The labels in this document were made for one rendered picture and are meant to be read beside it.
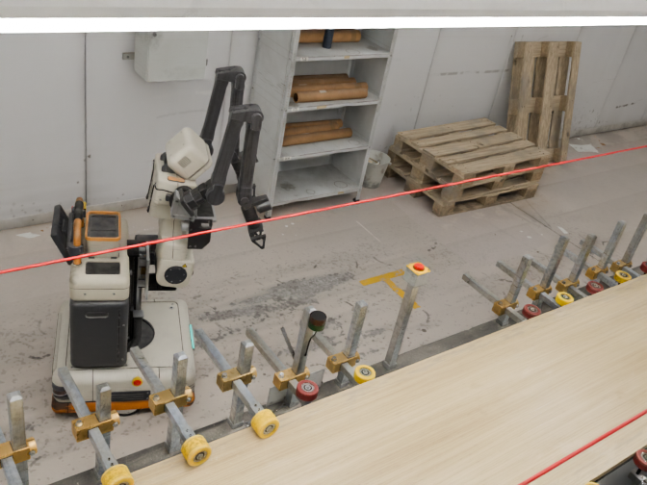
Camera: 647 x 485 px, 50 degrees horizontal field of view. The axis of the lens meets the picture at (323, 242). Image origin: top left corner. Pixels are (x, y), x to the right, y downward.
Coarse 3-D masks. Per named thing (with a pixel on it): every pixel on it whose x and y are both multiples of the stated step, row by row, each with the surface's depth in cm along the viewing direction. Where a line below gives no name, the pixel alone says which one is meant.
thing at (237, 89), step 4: (236, 76) 306; (240, 76) 306; (244, 76) 306; (236, 80) 306; (240, 80) 307; (244, 80) 307; (232, 84) 311; (236, 84) 307; (240, 84) 308; (244, 84) 308; (232, 88) 311; (236, 88) 308; (240, 88) 309; (244, 88) 309; (232, 92) 313; (236, 92) 313; (240, 92) 313; (232, 96) 314; (236, 96) 314; (240, 96) 314; (232, 100) 315; (236, 100) 315; (240, 100) 315; (232, 104) 316; (236, 104) 316; (240, 104) 316; (236, 144) 326; (236, 148) 328; (236, 152) 329
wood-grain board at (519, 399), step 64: (576, 320) 319; (640, 320) 329; (384, 384) 260; (448, 384) 267; (512, 384) 274; (576, 384) 281; (640, 384) 288; (256, 448) 224; (320, 448) 229; (384, 448) 234; (448, 448) 239; (512, 448) 244; (576, 448) 250; (640, 448) 256
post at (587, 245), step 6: (588, 234) 349; (594, 234) 349; (588, 240) 349; (594, 240) 349; (582, 246) 353; (588, 246) 350; (582, 252) 353; (588, 252) 353; (582, 258) 354; (576, 264) 358; (582, 264) 356; (576, 270) 359; (570, 276) 362; (576, 276) 360; (570, 294) 368
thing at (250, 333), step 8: (248, 328) 280; (248, 336) 278; (256, 336) 277; (256, 344) 274; (264, 344) 274; (264, 352) 270; (272, 352) 270; (272, 360) 267; (272, 368) 267; (280, 368) 264; (288, 384) 259; (296, 384) 258
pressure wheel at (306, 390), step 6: (300, 384) 252; (306, 384) 253; (312, 384) 253; (300, 390) 249; (306, 390) 250; (312, 390) 251; (318, 390) 251; (300, 396) 249; (306, 396) 248; (312, 396) 249
